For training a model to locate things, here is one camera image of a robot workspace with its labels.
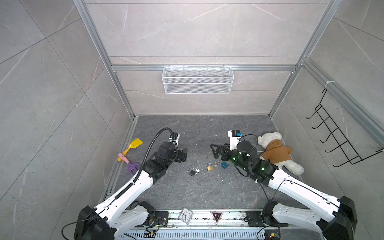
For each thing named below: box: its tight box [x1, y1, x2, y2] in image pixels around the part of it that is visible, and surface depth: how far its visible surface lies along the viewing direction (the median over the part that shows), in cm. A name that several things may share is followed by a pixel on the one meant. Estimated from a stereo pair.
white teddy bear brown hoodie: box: [257, 131, 304, 176], surface depth 94 cm
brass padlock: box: [207, 162, 214, 171], surface depth 94 cm
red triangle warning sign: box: [210, 210, 224, 225], surface depth 76 cm
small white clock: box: [178, 207, 194, 225], surface depth 75 cm
